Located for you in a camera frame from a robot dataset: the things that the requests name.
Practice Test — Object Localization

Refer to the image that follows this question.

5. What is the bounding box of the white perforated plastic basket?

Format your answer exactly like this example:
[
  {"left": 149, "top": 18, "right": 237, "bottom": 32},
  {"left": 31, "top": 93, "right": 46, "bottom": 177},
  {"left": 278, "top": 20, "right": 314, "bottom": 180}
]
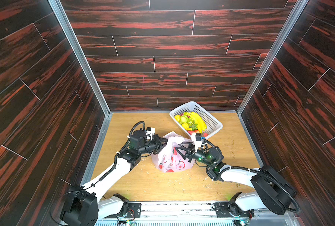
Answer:
[{"left": 169, "top": 101, "right": 223, "bottom": 139}]

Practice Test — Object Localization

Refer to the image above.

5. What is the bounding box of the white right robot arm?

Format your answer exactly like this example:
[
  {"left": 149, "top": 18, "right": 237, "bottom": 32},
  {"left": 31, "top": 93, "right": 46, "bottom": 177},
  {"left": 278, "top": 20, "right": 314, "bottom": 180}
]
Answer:
[{"left": 173, "top": 140, "right": 301, "bottom": 218}]

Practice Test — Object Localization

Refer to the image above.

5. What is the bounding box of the red fake strawberry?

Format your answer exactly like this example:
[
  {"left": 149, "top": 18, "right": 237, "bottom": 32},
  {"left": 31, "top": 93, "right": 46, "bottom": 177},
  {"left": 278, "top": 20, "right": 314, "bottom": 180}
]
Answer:
[{"left": 187, "top": 130, "right": 201, "bottom": 135}]

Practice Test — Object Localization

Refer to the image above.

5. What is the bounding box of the metal base rail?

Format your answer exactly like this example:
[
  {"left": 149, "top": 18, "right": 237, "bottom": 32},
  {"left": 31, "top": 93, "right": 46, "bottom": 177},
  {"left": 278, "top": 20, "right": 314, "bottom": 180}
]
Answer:
[{"left": 96, "top": 201, "right": 300, "bottom": 226}]

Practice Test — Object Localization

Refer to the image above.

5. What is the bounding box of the light green fake fruit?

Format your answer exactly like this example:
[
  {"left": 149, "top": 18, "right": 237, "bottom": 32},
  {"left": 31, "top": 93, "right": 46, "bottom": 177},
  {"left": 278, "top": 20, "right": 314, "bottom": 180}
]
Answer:
[{"left": 179, "top": 115, "right": 188, "bottom": 124}]

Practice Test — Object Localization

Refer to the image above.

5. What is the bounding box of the small green fake fruit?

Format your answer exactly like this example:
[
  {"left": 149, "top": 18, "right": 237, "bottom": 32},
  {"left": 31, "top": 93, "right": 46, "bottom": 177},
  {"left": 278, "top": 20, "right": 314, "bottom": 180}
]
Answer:
[{"left": 187, "top": 118, "right": 194, "bottom": 126}]

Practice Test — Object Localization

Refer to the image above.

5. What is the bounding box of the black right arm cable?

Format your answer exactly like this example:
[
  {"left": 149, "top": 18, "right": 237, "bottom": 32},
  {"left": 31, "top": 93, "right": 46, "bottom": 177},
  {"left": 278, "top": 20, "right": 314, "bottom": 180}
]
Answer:
[{"left": 201, "top": 137, "right": 301, "bottom": 214}]

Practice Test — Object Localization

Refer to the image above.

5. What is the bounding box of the pink plastic bag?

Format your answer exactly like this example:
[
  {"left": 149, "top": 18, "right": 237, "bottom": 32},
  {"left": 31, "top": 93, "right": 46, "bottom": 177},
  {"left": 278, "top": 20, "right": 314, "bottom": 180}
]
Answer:
[{"left": 151, "top": 131, "right": 195, "bottom": 173}]

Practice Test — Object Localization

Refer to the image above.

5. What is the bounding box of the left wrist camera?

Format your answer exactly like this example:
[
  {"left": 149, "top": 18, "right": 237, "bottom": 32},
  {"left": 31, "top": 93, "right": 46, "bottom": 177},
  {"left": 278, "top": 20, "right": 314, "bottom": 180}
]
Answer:
[{"left": 145, "top": 127, "right": 155, "bottom": 141}]

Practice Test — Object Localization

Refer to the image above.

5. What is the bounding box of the yellow fake banana bunch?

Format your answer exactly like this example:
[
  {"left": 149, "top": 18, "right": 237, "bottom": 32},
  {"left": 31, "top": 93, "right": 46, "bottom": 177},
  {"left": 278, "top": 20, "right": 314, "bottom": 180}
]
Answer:
[{"left": 187, "top": 112, "right": 207, "bottom": 133}]

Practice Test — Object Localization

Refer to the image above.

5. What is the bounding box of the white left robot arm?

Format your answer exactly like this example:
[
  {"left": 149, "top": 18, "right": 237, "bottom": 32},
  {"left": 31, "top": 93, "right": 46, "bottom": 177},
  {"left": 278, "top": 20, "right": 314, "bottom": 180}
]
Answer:
[{"left": 60, "top": 128, "right": 168, "bottom": 226}]

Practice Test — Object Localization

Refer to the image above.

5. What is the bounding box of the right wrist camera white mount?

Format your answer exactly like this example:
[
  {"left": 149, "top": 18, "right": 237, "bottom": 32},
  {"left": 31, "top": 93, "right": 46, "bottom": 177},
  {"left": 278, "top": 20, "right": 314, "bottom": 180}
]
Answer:
[{"left": 191, "top": 133, "right": 205, "bottom": 152}]

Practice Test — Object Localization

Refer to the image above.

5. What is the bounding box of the small yellow fake fruit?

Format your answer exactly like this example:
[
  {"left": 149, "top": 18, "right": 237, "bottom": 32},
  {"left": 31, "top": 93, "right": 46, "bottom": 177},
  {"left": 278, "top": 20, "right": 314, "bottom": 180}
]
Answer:
[{"left": 175, "top": 115, "right": 181, "bottom": 122}]

